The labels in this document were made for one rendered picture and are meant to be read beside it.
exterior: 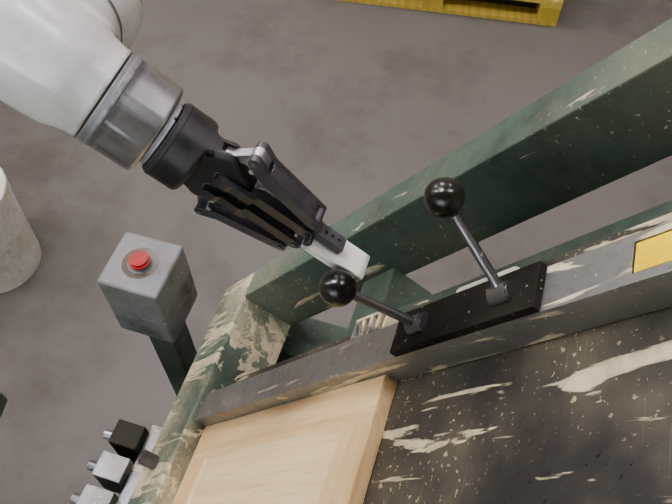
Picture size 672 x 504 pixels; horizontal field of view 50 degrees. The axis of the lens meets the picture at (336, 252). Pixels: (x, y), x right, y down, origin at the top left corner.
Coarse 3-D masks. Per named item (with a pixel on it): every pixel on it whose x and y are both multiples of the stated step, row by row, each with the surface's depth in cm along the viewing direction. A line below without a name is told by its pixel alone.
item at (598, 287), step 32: (576, 256) 63; (608, 256) 59; (544, 288) 64; (576, 288) 60; (608, 288) 57; (640, 288) 56; (512, 320) 65; (544, 320) 63; (576, 320) 62; (608, 320) 60; (320, 352) 94; (352, 352) 87; (384, 352) 80; (416, 352) 75; (448, 352) 73; (480, 352) 71; (256, 384) 106; (288, 384) 96; (320, 384) 90; (224, 416) 112
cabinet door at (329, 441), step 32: (352, 384) 87; (384, 384) 81; (256, 416) 105; (288, 416) 96; (320, 416) 89; (352, 416) 83; (384, 416) 80; (224, 448) 108; (256, 448) 99; (288, 448) 92; (320, 448) 85; (352, 448) 79; (192, 480) 111; (224, 480) 102; (256, 480) 94; (288, 480) 87; (320, 480) 81; (352, 480) 75
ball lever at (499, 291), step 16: (432, 192) 65; (448, 192) 64; (464, 192) 65; (432, 208) 65; (448, 208) 64; (464, 224) 66; (464, 240) 66; (480, 256) 66; (496, 288) 66; (512, 288) 65; (496, 304) 66
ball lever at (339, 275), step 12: (324, 276) 70; (336, 276) 70; (348, 276) 70; (324, 288) 70; (336, 288) 69; (348, 288) 70; (324, 300) 71; (336, 300) 70; (348, 300) 70; (360, 300) 72; (372, 300) 73; (384, 312) 73; (396, 312) 74; (408, 324) 75; (420, 324) 74
